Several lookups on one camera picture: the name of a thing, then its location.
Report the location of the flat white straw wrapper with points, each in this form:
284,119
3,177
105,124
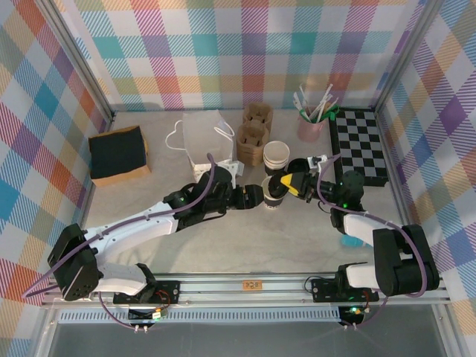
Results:
296,100

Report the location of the single black cup lid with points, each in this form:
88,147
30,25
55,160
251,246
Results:
277,187

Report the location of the brown cardboard box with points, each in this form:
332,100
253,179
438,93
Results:
122,182

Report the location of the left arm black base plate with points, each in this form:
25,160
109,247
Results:
167,288

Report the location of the long white wrapped straw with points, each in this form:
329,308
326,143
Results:
326,94

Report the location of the small black controller board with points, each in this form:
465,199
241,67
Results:
353,313
148,316

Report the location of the pink holder cup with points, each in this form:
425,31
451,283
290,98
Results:
309,130

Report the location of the black paper coffee cup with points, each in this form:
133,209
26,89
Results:
274,204

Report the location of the brown pulp cup carrier stack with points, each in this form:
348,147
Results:
254,141

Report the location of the aluminium frame post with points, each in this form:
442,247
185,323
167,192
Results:
405,56
74,56

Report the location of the green stirrer with loop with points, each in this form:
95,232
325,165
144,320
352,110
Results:
332,111

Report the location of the black grey checkerboard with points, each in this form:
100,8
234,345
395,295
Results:
357,145

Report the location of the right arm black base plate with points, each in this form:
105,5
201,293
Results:
323,290

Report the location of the small orange tag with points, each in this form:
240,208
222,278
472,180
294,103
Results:
252,285

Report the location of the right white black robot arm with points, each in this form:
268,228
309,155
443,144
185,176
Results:
405,260

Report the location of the thin white wrapped straw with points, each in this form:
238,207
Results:
304,98

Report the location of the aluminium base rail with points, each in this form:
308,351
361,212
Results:
223,294

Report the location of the navy blue cloth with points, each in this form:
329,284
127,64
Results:
117,152

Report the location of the stack of paper cups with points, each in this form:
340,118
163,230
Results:
276,154

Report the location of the teal plastic tube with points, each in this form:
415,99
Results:
349,243

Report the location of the short white wrapped straw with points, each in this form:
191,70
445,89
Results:
332,104

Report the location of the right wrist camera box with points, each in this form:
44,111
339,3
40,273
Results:
316,163

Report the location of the plain green stirrer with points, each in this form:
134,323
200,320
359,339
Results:
303,113

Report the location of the white paper gift bag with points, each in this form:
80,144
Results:
208,137

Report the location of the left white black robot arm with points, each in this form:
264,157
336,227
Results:
130,230

